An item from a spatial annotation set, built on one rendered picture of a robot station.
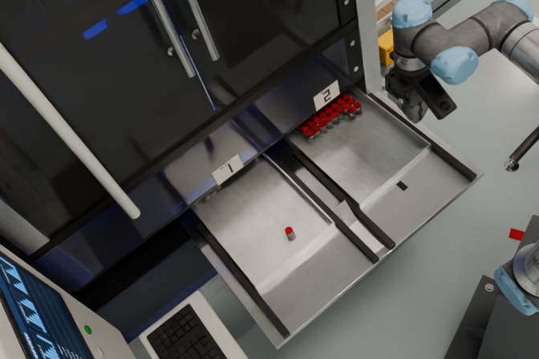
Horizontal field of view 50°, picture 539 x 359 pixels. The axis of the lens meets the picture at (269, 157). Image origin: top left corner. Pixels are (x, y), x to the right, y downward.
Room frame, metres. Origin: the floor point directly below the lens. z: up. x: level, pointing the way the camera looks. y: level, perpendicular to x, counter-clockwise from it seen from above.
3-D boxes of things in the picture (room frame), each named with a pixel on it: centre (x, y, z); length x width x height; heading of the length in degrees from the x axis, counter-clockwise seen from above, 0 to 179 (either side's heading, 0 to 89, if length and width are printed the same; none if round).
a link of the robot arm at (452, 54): (0.70, -0.40, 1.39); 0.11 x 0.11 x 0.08; 12
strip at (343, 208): (0.66, -0.15, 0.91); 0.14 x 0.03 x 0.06; 20
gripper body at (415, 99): (0.80, -0.36, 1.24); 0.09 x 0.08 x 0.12; 20
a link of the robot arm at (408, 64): (0.79, -0.36, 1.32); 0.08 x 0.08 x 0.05
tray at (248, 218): (0.81, 0.08, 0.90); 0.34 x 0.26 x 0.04; 20
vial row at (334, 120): (1.01, -0.21, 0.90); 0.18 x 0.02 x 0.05; 111
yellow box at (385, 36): (1.12, -0.43, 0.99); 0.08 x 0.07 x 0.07; 20
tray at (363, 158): (0.93, -0.24, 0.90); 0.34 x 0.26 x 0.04; 21
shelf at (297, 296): (0.80, -0.10, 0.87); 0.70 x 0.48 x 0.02; 110
